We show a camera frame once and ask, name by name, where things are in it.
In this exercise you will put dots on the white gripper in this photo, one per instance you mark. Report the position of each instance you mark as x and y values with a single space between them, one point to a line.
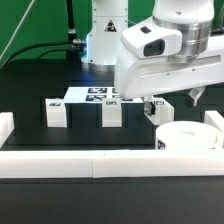
136 78

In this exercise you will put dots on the white round stool seat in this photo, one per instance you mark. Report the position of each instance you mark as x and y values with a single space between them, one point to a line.
188 135

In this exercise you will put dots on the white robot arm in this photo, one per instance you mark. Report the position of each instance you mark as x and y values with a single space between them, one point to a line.
193 18

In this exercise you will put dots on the white sheet with tags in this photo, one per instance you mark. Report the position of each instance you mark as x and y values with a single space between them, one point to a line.
94 95

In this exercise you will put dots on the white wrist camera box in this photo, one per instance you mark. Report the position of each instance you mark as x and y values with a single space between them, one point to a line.
145 41

